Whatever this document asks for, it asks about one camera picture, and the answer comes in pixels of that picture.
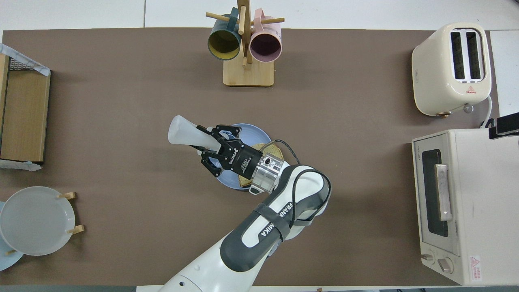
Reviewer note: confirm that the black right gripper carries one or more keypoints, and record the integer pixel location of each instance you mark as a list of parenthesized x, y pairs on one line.
[(239, 159)]

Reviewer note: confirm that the translucent seasoning bottle navy cap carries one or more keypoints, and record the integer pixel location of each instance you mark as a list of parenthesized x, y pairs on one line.
[(180, 129)]

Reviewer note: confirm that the toasted bread slice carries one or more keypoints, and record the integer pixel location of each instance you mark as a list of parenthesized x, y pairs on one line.
[(275, 152)]

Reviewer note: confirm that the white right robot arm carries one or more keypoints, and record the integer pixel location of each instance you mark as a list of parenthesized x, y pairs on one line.
[(227, 267)]

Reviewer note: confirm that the blue round plate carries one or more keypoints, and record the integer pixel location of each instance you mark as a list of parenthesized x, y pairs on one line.
[(253, 136)]

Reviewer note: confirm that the pale grey plate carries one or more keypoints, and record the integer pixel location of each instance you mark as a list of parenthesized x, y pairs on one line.
[(36, 221)]

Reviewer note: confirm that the light blue plate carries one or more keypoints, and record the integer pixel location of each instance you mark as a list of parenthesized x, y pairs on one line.
[(8, 263)]

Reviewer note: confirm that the wooden mug rack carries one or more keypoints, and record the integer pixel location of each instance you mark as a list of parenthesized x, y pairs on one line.
[(247, 75)]

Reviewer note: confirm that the brown table mat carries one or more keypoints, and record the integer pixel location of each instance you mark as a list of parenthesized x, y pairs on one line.
[(121, 121)]

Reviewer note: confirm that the teal mug yellow inside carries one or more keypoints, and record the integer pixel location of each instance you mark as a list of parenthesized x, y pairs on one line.
[(224, 42)]

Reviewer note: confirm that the pink mug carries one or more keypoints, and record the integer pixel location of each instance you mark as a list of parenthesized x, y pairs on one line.
[(265, 46)]

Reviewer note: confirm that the white crumpled sheet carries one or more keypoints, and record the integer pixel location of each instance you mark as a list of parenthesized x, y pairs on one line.
[(20, 165)]

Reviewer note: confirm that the white patterned cloth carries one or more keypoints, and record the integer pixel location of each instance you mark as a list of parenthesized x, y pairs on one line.
[(24, 61)]

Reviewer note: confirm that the cream two-slot toaster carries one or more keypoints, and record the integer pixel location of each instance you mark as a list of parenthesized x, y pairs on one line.
[(442, 77)]

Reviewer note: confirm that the cream toaster oven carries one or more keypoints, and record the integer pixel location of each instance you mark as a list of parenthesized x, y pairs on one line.
[(482, 202)]

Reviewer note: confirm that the black rectangular object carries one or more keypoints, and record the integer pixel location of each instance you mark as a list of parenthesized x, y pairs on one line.
[(507, 125)]

